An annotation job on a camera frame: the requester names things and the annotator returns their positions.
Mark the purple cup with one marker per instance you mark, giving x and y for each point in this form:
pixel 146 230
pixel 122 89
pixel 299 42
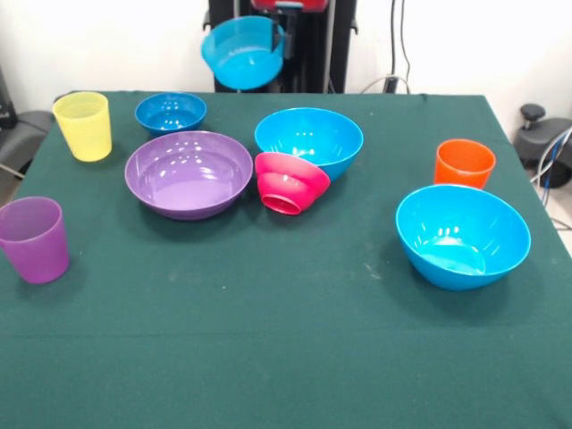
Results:
pixel 36 246

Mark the large blue bowl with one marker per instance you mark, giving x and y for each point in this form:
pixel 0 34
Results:
pixel 313 134
pixel 462 241

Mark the wide purple bowl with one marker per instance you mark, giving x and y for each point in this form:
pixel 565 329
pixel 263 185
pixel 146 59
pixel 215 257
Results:
pixel 187 179

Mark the small dark blue bowl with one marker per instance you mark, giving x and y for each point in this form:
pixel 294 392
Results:
pixel 170 114

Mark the small red bowl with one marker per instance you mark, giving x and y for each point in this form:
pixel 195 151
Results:
pixel 290 183

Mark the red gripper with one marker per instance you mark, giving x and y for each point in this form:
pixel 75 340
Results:
pixel 308 4

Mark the translucent light blue bowl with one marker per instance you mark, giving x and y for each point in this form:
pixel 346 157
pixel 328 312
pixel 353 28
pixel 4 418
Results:
pixel 241 58

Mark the dark green tablecloth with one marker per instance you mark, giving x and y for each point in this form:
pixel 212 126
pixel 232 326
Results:
pixel 277 339

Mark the dark grey chair base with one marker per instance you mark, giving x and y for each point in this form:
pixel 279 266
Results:
pixel 540 143

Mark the yellow cup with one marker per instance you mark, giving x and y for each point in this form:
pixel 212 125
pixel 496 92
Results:
pixel 85 129

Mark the black power plug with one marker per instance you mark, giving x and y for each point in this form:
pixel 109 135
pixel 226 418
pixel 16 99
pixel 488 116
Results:
pixel 392 84

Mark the orange cup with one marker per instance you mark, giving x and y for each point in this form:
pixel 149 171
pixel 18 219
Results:
pixel 465 167

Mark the grey padded chair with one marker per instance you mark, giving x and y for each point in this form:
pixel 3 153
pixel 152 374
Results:
pixel 20 134

